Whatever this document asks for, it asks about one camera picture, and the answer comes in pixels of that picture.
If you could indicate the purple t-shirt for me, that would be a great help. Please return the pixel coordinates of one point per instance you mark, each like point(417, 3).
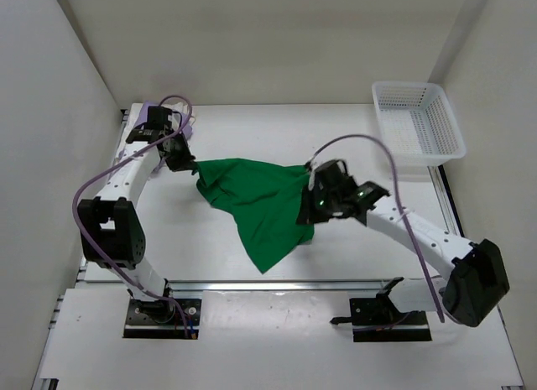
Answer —
point(139, 151)

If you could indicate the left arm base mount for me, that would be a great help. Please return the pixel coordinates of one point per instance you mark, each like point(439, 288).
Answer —
point(160, 320)

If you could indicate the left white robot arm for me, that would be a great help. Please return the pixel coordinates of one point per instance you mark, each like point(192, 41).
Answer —
point(111, 233)

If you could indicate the green t-shirt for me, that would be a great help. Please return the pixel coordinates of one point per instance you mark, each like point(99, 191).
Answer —
point(263, 199)

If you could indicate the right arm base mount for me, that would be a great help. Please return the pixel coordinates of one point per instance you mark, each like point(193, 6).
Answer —
point(377, 319)

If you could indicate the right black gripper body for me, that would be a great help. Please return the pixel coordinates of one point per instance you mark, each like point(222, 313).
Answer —
point(312, 205)

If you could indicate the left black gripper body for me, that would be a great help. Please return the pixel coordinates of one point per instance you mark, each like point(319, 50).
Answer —
point(181, 156)

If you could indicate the cream white t-shirt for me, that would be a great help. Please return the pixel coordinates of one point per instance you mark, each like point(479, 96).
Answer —
point(183, 108)

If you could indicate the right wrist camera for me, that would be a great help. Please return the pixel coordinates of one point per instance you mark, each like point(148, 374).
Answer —
point(312, 166)

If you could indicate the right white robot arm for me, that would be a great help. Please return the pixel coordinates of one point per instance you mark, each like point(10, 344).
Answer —
point(471, 277)

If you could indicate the white plastic basket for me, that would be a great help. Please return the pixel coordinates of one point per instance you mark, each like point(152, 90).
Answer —
point(416, 122)

